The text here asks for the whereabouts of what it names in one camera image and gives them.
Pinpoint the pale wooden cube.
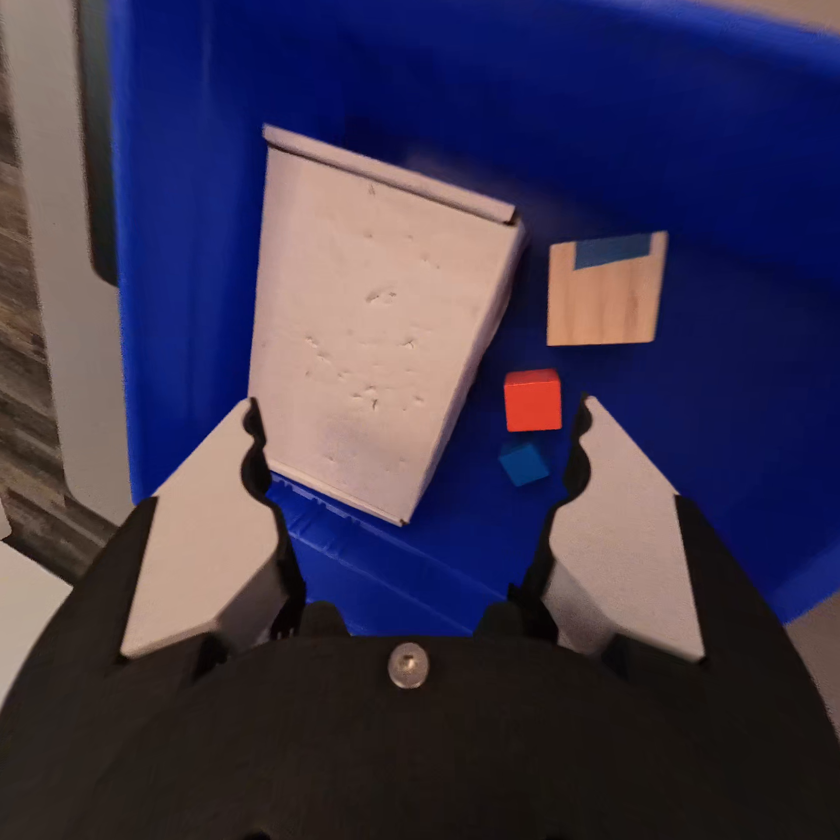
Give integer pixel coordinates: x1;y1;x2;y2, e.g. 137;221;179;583
546;231;669;347

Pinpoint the blue plastic bin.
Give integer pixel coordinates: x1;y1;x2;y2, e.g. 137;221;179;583
108;0;840;637

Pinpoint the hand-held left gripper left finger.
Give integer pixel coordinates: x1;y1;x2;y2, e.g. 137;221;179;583
120;397;306;659

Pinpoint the white cardboard box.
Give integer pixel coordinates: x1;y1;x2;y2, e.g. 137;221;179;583
248;123;528;528

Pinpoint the red cube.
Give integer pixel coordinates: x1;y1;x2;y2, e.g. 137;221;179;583
504;369;563;433

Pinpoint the blue cube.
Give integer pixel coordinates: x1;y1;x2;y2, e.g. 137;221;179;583
499;441;551;488
574;233;652;271

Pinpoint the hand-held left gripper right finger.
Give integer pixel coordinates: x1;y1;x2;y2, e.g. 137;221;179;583
507;394;706;662

